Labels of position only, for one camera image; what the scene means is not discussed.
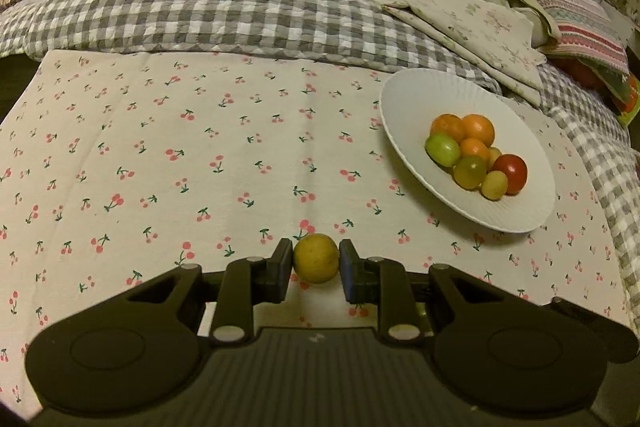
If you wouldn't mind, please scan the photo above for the olive green round fruit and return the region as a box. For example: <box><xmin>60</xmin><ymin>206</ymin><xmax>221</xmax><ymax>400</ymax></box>
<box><xmin>453</xmin><ymin>155</ymin><xmax>488</xmax><ymax>191</ymax></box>

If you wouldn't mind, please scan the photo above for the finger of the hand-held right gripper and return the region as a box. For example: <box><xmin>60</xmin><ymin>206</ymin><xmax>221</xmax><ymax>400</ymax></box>
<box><xmin>550</xmin><ymin>298</ymin><xmax>640</xmax><ymax>364</ymax></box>

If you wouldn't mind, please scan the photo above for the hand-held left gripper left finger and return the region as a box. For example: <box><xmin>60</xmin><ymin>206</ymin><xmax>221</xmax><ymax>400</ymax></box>
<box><xmin>60</xmin><ymin>238</ymin><xmax>294</xmax><ymax>347</ymax></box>

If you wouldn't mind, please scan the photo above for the white ribbed bowl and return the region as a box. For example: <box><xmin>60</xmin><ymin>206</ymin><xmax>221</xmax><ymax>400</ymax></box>
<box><xmin>379</xmin><ymin>68</ymin><xmax>557</xmax><ymax>234</ymax></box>

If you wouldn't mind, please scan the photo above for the grey checkered blanket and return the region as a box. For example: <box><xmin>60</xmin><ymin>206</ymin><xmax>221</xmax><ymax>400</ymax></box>
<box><xmin>0</xmin><ymin>0</ymin><xmax>640</xmax><ymax>303</ymax></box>

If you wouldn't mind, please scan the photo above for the orange cushion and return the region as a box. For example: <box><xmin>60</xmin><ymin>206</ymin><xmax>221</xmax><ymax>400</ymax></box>
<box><xmin>552</xmin><ymin>57</ymin><xmax>608</xmax><ymax>90</ymax></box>

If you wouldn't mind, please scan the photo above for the pale yellow round fruit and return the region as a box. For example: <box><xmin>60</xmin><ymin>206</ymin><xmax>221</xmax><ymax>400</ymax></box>
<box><xmin>480</xmin><ymin>171</ymin><xmax>509</xmax><ymax>201</ymax></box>

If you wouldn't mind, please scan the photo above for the cherry print cloth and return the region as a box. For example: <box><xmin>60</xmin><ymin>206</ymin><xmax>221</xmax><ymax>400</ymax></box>
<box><xmin>0</xmin><ymin>49</ymin><xmax>628</xmax><ymax>418</ymax></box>

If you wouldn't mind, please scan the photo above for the large orange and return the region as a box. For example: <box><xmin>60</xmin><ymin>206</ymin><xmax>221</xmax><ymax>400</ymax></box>
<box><xmin>461</xmin><ymin>114</ymin><xmax>496</xmax><ymax>146</ymax></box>

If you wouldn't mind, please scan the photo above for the small orange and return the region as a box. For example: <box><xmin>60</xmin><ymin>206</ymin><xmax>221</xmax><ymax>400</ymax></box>
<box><xmin>460</xmin><ymin>138</ymin><xmax>491</xmax><ymax>162</ymax></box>

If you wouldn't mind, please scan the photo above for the folded floral cloth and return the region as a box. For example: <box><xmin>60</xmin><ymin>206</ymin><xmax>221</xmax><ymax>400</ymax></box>
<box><xmin>382</xmin><ymin>0</ymin><xmax>548</xmax><ymax>108</ymax></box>

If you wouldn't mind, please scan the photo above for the blemished orange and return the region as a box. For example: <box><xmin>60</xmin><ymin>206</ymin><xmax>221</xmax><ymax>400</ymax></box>
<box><xmin>431</xmin><ymin>114</ymin><xmax>466</xmax><ymax>142</ymax></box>

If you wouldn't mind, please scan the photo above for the striped pillow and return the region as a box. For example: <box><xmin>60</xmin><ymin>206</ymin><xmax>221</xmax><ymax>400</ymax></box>
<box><xmin>500</xmin><ymin>0</ymin><xmax>628</xmax><ymax>75</ymax></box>

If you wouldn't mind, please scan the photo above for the red tomato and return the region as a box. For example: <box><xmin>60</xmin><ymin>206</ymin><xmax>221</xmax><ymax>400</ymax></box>
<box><xmin>492</xmin><ymin>154</ymin><xmax>528</xmax><ymax>196</ymax></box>

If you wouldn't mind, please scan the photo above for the bright green round fruit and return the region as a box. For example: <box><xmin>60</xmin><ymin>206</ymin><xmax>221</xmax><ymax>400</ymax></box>
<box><xmin>425</xmin><ymin>133</ymin><xmax>462</xmax><ymax>168</ymax></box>

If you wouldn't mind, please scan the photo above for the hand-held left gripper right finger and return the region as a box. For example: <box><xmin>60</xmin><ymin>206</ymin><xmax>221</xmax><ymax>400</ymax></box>
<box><xmin>339</xmin><ymin>239</ymin><xmax>566</xmax><ymax>343</ymax></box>

